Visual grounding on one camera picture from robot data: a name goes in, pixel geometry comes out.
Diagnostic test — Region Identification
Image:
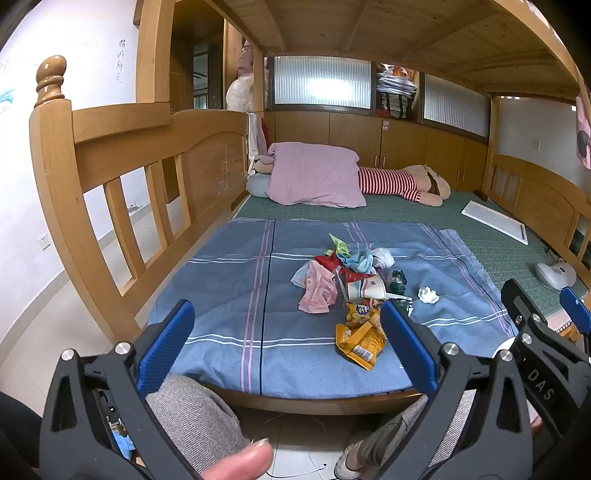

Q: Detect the grey pillow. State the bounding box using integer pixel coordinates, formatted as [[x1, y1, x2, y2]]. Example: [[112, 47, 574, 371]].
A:
[[246, 173, 273, 198]]

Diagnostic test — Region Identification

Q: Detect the yellow wrapper with blue print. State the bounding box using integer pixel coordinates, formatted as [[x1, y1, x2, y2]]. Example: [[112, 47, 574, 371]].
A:
[[345, 301, 383, 329]]

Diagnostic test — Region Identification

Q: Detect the white plush toy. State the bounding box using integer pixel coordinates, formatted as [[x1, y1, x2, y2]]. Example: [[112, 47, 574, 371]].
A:
[[225, 74, 254, 112]]

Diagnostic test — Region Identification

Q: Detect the stack of folded clothes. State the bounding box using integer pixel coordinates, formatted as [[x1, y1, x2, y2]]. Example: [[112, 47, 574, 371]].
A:
[[375, 62, 419, 121]]

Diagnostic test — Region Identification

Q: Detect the white flat board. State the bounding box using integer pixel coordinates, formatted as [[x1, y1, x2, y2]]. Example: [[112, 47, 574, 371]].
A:
[[462, 200, 528, 244]]

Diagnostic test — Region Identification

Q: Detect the printed paper cup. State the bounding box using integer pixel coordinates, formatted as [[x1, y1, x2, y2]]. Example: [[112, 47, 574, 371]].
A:
[[341, 272, 387, 303]]

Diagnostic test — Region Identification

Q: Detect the white shoe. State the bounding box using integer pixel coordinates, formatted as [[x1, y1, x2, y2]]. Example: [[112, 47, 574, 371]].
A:
[[334, 443, 370, 480]]

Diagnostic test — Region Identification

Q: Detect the green patterned bed mat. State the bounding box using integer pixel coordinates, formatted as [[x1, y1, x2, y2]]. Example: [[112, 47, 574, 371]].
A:
[[233, 190, 591, 324]]

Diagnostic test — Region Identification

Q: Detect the white floor cable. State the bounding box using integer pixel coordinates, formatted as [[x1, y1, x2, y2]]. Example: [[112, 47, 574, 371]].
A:
[[252, 411, 333, 478]]

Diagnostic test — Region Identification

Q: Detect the wooden bunk bed frame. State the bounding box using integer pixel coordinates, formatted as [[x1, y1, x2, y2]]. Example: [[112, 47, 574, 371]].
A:
[[28, 0, 591, 416]]

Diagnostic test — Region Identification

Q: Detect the green paper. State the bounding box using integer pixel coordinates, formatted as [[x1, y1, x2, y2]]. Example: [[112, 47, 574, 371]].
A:
[[329, 233, 354, 259]]

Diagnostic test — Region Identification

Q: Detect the ribbed glass window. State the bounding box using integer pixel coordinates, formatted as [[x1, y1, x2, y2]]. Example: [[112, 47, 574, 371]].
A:
[[272, 55, 372, 110], [424, 74, 490, 138]]

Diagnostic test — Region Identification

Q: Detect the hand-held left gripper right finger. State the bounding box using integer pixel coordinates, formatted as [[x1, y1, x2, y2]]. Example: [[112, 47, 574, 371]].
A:
[[369, 299, 543, 480]]

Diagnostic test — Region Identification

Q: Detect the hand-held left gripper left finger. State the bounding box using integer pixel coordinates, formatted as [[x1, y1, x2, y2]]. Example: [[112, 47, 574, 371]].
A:
[[41, 299, 218, 480]]

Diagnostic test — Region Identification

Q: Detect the person's right leg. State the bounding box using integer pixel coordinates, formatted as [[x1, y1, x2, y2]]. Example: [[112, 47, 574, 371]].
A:
[[358, 390, 478, 467]]

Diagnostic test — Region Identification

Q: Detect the pink pillow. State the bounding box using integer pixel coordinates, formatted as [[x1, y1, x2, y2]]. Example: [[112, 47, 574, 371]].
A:
[[267, 142, 368, 207]]

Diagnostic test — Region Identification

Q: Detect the white hanging cloth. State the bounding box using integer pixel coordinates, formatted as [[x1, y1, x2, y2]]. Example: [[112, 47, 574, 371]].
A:
[[247, 112, 262, 176]]

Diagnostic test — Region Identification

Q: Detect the blue plaid blanket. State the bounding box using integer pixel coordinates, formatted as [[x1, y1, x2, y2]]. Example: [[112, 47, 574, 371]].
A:
[[147, 218, 520, 400]]

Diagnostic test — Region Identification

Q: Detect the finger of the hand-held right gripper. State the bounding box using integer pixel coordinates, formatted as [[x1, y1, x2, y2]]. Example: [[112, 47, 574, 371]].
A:
[[560, 286, 591, 344], [501, 278, 591, 439]]

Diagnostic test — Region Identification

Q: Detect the person's left leg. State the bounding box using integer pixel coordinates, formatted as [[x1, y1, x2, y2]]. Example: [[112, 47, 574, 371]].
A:
[[145, 375, 252, 474]]

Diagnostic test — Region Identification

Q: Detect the light blue wrapper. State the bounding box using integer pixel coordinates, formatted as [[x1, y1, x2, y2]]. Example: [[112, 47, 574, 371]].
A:
[[344, 249, 376, 274]]

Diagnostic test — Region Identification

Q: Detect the white massager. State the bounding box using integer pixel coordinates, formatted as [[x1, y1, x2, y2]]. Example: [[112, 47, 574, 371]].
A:
[[534, 259, 578, 291]]

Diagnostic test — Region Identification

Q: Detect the person's left hand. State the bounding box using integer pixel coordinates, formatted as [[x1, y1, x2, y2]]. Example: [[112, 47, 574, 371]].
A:
[[198, 438, 274, 480]]

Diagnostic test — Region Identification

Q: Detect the pink hanging cloth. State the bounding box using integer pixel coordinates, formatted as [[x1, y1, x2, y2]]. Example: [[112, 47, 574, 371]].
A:
[[575, 95, 591, 169]]

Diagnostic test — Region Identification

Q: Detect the yellow snack wrapper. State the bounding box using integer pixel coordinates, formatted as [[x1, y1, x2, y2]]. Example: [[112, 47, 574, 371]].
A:
[[335, 318, 389, 371]]

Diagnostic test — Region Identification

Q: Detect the person's leg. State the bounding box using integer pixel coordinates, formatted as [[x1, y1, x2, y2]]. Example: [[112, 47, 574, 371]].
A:
[[145, 375, 252, 474], [358, 390, 478, 467]]

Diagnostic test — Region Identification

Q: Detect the wooden wall cabinet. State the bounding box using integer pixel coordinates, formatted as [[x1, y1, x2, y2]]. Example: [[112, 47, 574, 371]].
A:
[[265, 108, 489, 195]]

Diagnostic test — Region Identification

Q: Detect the pink wrapper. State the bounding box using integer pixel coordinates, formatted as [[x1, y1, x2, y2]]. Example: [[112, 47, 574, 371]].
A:
[[298, 261, 340, 315]]

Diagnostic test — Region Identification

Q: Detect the striped plush doll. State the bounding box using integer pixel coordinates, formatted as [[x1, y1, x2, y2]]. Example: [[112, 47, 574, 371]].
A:
[[358, 165, 452, 207]]

